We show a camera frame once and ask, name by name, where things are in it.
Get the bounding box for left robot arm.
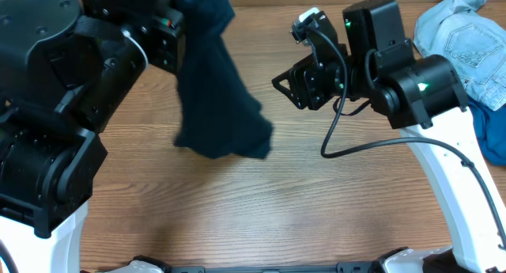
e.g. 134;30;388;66
1;0;185;272

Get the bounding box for dark blue garment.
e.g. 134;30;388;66
469;97;505;166

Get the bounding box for black t-shirt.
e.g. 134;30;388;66
172;0;274;159

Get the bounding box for crumpled light denim jeans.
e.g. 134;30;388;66
413;0;505;111

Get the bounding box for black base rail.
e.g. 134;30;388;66
81;247;451;273

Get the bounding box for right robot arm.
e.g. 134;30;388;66
272;0;505;272

